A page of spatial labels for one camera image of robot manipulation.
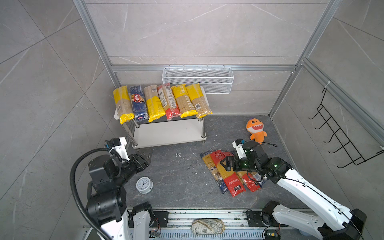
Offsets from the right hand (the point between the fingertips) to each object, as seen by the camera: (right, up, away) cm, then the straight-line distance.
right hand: (227, 161), depth 74 cm
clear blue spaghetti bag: (+10, -4, -15) cm, 18 cm away
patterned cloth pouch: (-10, -30, -6) cm, 32 cm away
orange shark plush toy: (+26, +17, +27) cm, 41 cm away
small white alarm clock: (-45, -15, +7) cm, 48 cm away
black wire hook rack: (+49, +10, -11) cm, 51 cm away
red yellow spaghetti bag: (+4, -12, +7) cm, 14 cm away
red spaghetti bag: (+7, -6, -12) cm, 15 cm away
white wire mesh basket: (-2, +50, +27) cm, 57 cm away
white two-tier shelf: (-43, +13, +33) cm, 56 cm away
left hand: (-35, +9, -16) cm, 40 cm away
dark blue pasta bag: (-7, -4, +17) cm, 18 cm away
